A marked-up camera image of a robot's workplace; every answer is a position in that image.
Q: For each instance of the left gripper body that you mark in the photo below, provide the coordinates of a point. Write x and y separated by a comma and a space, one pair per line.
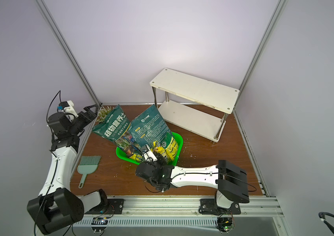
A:
82, 122

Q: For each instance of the dark green flower soil bag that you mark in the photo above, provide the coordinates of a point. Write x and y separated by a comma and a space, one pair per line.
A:
116, 128

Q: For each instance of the teal and yellow fertilizer bag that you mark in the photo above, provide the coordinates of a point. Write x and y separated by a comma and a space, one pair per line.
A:
149, 127

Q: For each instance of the yellow green packet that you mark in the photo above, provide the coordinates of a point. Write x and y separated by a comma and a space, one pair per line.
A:
138, 158

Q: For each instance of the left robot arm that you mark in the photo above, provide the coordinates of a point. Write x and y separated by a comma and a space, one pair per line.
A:
56, 206

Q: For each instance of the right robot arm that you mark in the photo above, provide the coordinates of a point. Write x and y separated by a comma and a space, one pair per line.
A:
229, 180

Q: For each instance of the white two-tier shelf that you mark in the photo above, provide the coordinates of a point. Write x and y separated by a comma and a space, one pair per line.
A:
203, 92

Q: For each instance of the potted artificial plant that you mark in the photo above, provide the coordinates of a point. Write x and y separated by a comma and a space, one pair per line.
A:
103, 112

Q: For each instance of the green plastic basket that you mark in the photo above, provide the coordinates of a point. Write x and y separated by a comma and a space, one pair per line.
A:
121, 155

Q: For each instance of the mint green hand brush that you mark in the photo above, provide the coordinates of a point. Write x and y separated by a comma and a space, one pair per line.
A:
87, 166

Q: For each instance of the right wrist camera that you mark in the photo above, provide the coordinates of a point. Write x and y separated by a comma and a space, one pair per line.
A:
147, 153

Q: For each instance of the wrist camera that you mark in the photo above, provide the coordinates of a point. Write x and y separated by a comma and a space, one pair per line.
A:
147, 153
67, 107

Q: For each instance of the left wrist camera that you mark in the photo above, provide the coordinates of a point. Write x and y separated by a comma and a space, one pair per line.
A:
67, 107

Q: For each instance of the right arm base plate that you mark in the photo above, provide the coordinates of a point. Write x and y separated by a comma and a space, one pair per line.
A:
210, 207

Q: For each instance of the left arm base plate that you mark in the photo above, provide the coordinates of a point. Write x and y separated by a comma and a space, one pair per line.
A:
111, 207

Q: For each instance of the aluminium front rail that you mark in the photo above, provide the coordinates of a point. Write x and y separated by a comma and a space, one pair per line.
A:
189, 206

